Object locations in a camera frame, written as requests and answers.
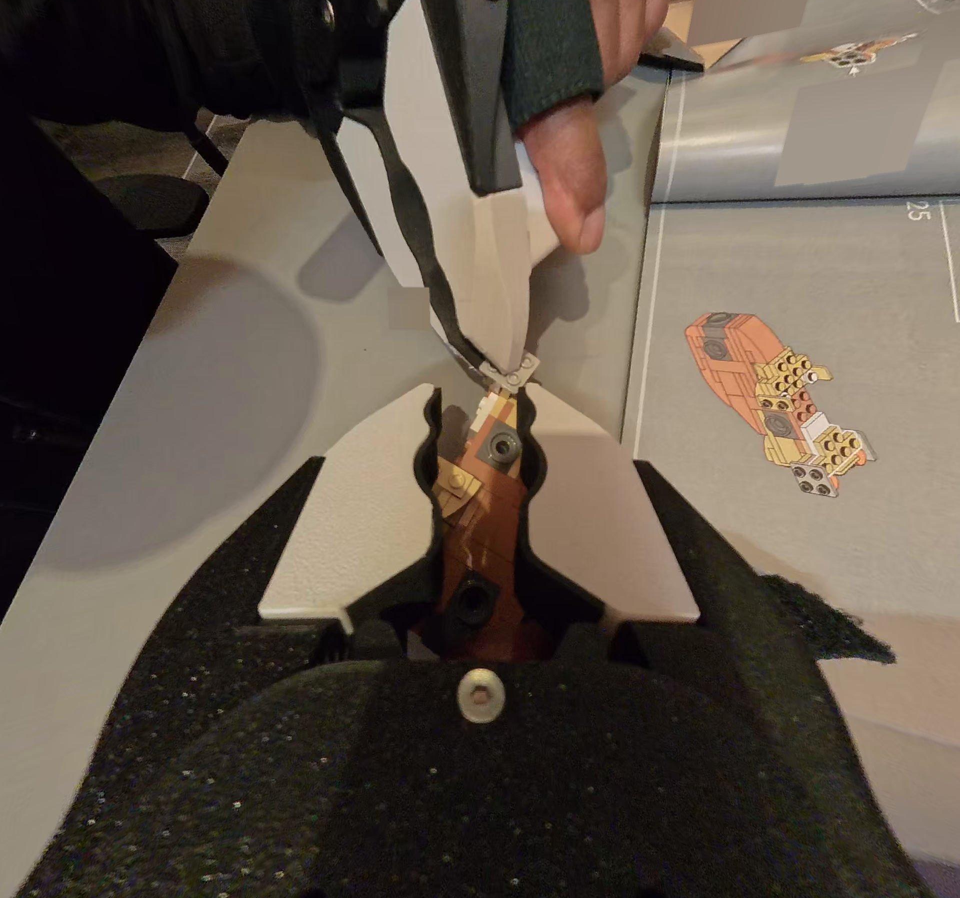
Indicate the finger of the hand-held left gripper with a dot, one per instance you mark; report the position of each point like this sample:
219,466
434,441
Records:
390,200
487,260

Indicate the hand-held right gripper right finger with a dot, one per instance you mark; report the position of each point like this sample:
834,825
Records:
607,530

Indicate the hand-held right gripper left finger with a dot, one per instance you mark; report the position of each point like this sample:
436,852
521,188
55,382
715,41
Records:
352,538

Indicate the small pale grey brick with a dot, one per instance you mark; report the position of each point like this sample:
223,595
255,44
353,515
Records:
510,374

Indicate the orange tan brick model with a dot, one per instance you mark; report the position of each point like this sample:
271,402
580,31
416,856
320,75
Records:
487,530

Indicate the black office chair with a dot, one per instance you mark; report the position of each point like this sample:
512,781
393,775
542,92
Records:
150,200

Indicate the grey instruction booklet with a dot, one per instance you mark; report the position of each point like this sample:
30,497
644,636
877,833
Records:
750,275

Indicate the person's dark jacket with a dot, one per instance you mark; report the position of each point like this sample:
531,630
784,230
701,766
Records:
60,350

